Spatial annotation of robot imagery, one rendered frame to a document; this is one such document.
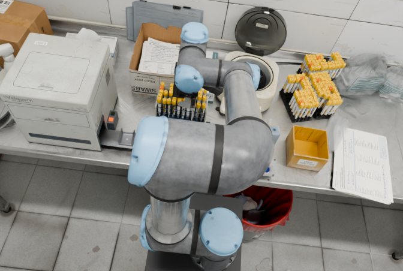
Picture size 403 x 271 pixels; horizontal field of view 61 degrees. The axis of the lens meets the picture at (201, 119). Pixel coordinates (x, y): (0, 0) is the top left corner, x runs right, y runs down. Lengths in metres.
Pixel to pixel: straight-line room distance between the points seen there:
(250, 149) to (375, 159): 1.04
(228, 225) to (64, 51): 0.78
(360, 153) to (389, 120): 0.26
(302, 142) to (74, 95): 0.88
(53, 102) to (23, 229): 1.24
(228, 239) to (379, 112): 1.04
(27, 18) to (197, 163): 1.22
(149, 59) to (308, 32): 0.72
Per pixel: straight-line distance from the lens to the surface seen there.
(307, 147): 1.44
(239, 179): 0.54
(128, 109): 1.44
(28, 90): 1.17
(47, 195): 2.30
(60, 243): 2.18
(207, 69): 0.89
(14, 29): 1.58
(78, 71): 1.18
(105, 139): 1.32
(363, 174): 1.47
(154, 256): 1.12
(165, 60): 1.52
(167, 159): 0.52
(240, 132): 0.55
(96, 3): 1.66
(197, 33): 0.94
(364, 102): 1.72
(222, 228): 0.91
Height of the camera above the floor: 2.03
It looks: 55 degrees down
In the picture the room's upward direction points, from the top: 10 degrees clockwise
